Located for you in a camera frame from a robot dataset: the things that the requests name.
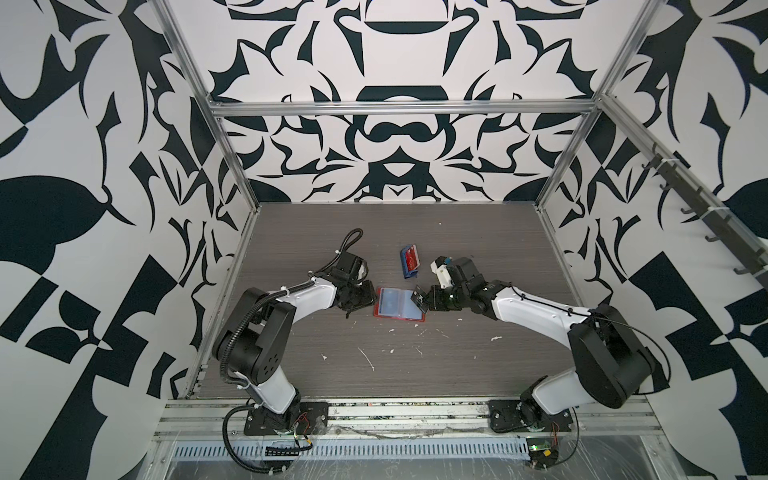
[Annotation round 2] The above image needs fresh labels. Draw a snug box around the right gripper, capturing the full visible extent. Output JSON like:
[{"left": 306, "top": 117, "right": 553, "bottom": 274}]
[{"left": 421, "top": 284, "right": 472, "bottom": 310}]

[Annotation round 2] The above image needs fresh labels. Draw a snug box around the red card holder wallet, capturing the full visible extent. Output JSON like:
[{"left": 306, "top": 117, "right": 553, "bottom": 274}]
[{"left": 373, "top": 287, "right": 426, "bottom": 322}]

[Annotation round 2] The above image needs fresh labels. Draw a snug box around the blue card stand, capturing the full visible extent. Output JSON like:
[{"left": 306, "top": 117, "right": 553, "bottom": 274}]
[{"left": 399, "top": 243, "right": 421, "bottom": 281}]

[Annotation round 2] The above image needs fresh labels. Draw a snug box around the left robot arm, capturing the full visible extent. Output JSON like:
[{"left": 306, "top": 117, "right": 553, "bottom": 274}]
[{"left": 212, "top": 252, "right": 376, "bottom": 415}]

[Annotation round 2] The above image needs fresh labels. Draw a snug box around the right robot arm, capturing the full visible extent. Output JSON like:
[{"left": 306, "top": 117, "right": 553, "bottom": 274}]
[{"left": 423, "top": 256, "right": 657, "bottom": 415}]

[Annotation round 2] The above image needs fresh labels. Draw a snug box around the right base electronics board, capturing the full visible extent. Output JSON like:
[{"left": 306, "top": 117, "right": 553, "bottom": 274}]
[{"left": 526, "top": 438, "right": 559, "bottom": 471}]

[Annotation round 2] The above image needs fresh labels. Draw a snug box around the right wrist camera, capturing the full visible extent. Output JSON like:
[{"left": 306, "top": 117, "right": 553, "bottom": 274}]
[{"left": 430, "top": 256, "right": 454, "bottom": 289}]

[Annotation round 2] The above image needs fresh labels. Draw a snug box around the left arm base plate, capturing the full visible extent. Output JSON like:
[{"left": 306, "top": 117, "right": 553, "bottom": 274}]
[{"left": 243, "top": 401, "right": 330, "bottom": 436}]

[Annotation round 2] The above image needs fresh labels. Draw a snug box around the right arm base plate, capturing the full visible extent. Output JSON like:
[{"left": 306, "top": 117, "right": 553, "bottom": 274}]
[{"left": 487, "top": 399, "right": 573, "bottom": 434}]

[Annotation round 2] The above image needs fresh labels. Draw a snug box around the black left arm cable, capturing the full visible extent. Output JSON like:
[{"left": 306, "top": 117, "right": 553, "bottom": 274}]
[{"left": 221, "top": 404, "right": 301, "bottom": 475}]

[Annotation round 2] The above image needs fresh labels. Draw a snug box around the aluminium front rail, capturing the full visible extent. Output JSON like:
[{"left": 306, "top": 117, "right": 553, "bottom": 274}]
[{"left": 154, "top": 397, "right": 662, "bottom": 439}]

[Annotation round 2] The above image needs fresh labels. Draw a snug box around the white vented cable duct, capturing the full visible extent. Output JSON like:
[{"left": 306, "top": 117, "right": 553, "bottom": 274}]
[{"left": 172, "top": 437, "right": 529, "bottom": 461}]

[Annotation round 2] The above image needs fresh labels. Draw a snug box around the wall hook rail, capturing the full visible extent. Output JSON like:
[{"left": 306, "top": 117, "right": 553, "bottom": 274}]
[{"left": 641, "top": 143, "right": 767, "bottom": 289}]

